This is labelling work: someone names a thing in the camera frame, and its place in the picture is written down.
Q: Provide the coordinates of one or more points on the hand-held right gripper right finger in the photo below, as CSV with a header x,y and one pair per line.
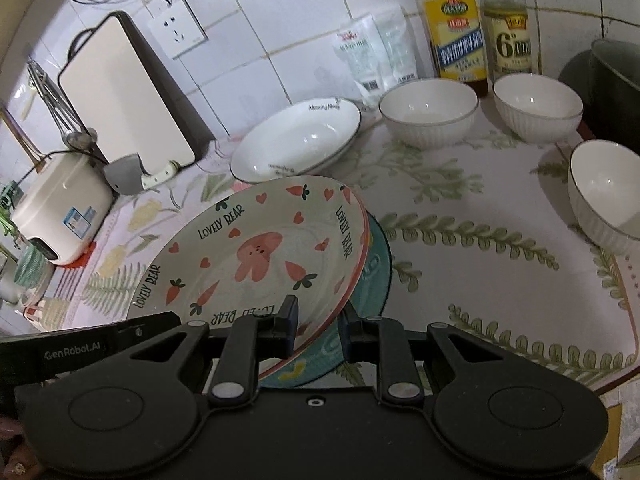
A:
x,y
346,335

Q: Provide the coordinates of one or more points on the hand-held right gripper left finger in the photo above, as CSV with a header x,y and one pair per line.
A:
x,y
290,332

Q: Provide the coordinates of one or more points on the cartoon rabbit print plate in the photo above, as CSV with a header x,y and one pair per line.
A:
x,y
250,260

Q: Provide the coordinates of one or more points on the white ribbed bowl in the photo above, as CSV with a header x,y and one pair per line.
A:
x,y
595,210
537,120
425,125

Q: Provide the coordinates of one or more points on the person's left hand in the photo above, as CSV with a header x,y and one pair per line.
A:
x,y
15,455

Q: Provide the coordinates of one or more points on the teal plate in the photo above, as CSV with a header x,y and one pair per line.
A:
x,y
372,270

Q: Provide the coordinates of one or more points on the green ribbed cup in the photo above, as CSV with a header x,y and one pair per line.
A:
x,y
31,265

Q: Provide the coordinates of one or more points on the cream electric cooker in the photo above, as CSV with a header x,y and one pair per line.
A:
x,y
65,195

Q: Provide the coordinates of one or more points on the floral tablecloth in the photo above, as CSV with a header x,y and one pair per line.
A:
x,y
475,200

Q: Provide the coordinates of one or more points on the white deep plate black rim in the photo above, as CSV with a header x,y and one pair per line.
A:
x,y
300,140

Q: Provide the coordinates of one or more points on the metal whisk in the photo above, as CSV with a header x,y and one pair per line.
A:
x,y
55,105

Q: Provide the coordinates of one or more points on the white cutting board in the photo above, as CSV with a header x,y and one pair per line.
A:
x,y
125,95

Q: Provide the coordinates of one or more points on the plastic packet with red print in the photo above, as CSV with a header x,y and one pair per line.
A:
x,y
357,55

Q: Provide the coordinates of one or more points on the plastic packet with green print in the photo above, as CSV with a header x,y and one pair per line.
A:
x,y
397,50

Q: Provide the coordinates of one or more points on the cardboard box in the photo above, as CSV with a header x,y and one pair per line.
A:
x,y
625,435

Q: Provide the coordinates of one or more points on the bottle with yellow blue label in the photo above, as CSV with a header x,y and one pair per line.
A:
x,y
452,35

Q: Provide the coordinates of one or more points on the clear bottle with beige label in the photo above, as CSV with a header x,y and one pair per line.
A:
x,y
512,45

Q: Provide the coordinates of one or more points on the black pot glass lid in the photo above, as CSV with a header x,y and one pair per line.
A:
x,y
575,80

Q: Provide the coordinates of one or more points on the white wall socket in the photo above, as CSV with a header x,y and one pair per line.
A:
x,y
175,27

